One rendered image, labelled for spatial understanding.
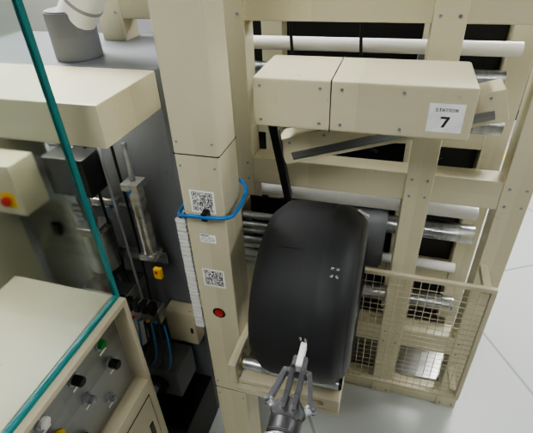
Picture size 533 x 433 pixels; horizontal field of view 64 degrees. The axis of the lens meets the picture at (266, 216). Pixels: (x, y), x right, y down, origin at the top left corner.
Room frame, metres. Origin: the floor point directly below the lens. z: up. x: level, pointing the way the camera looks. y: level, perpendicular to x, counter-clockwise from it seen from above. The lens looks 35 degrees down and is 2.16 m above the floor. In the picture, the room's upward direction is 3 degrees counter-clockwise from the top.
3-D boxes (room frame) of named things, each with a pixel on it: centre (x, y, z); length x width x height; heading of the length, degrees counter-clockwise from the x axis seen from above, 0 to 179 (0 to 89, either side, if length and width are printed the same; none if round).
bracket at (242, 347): (1.08, 0.08, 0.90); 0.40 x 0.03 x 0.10; 162
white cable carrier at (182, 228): (1.08, 0.25, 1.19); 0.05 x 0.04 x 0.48; 162
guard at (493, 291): (1.26, -0.41, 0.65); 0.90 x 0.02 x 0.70; 72
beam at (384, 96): (1.26, -0.30, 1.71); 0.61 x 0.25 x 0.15; 72
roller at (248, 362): (0.89, -0.05, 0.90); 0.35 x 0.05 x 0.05; 72
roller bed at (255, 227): (1.45, 0.00, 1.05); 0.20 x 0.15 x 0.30; 72
